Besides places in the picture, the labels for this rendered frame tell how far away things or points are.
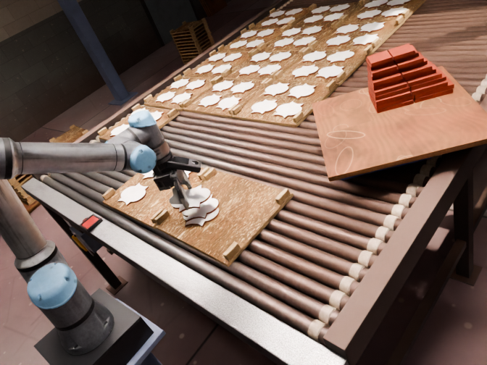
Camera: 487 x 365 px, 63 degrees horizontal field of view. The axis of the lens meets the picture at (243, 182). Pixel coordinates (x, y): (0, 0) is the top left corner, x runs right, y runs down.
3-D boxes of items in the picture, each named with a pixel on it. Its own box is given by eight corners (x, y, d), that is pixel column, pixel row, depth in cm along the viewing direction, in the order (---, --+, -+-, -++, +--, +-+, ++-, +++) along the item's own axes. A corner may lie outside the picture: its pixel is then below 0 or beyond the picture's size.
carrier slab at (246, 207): (228, 267, 124) (226, 264, 123) (156, 229, 152) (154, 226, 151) (293, 195, 139) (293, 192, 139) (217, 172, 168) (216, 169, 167)
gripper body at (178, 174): (164, 179, 141) (148, 153, 135) (185, 173, 140) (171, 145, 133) (160, 193, 135) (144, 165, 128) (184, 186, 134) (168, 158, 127)
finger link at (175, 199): (175, 213, 138) (167, 188, 137) (190, 208, 137) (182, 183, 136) (172, 216, 135) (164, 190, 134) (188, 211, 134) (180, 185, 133)
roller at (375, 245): (385, 263, 111) (383, 251, 108) (84, 153, 244) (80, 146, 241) (393, 251, 113) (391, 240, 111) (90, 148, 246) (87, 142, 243)
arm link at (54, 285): (58, 336, 104) (28, 303, 97) (45, 311, 114) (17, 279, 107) (98, 305, 109) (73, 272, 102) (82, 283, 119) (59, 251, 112)
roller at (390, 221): (401, 239, 116) (400, 227, 113) (97, 144, 248) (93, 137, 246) (409, 227, 118) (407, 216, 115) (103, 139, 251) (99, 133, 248)
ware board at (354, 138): (506, 138, 112) (506, 133, 111) (329, 182, 123) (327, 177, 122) (442, 69, 151) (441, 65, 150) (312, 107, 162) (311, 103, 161)
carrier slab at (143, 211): (154, 229, 152) (153, 227, 151) (103, 204, 179) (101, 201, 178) (215, 173, 168) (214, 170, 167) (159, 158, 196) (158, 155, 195)
